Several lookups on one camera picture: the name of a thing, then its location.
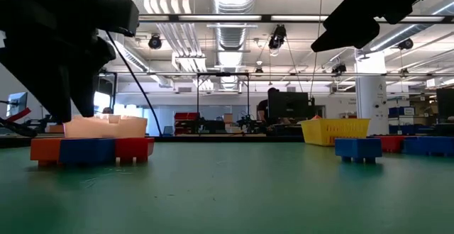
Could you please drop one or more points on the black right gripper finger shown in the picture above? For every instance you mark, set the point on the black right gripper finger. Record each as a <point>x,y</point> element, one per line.
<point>351,25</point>
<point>328,44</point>

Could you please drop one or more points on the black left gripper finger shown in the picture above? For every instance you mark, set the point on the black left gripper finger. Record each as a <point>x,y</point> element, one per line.
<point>56,99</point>
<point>86,92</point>

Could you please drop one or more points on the orange toy block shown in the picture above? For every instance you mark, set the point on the orange toy block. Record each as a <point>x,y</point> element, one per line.
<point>45,150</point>
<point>316,117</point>

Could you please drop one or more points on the red toy block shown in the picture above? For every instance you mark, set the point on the red toy block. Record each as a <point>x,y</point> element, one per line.
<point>133,149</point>
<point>392,143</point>

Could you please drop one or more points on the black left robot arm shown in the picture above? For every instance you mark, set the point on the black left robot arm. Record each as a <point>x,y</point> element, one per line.
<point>35,0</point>

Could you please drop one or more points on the person behind bin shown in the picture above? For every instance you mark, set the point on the person behind bin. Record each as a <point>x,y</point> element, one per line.
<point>108,110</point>

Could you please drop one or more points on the red bar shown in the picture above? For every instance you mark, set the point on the red bar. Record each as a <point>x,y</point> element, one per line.
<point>21,114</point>

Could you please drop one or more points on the small computer monitor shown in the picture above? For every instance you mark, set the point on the small computer monitor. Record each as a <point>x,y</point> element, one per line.
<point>17,103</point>

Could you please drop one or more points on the translucent orange plastic bin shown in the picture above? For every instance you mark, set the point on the translucent orange plastic bin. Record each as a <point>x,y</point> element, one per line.
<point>106,127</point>

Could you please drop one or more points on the black ceiling spotlight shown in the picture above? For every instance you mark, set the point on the black ceiling spotlight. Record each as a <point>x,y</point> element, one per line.
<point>155,42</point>
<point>405,44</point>

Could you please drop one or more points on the large black monitor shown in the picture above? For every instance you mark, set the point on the large black monitor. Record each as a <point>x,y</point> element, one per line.
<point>288,106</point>

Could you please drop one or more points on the yellow plastic basket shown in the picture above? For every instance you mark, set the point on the yellow plastic basket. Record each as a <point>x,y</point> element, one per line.
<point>335,131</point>

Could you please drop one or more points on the standing person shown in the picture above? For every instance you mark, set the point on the standing person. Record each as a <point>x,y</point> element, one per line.
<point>263,108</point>

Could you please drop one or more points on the blue storage bins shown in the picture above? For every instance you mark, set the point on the blue storage bins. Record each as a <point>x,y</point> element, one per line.
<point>402,111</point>

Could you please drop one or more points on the red storage bin shelf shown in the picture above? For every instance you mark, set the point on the red storage bin shelf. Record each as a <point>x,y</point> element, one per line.
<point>185,120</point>

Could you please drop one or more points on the cardboard box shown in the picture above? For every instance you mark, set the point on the cardboard box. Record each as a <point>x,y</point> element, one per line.
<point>228,118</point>

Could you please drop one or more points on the large blue toy block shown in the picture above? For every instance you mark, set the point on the large blue toy block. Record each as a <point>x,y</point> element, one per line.
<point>429,145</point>

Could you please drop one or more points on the black background station frame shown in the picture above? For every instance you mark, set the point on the black background station frame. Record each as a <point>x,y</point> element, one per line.
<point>106,85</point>
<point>223,74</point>

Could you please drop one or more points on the black overhead camera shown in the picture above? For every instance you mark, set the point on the black overhead camera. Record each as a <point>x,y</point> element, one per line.
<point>277,37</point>

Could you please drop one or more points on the black overhead frame beam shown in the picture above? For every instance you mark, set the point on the black overhead frame beam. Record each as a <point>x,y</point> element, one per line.
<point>283,18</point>

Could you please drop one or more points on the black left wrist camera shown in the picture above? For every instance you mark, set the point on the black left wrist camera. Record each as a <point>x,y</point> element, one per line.
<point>113,12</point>

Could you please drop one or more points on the silver ventilation duct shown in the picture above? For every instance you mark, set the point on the silver ventilation duct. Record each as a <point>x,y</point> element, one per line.
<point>230,39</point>

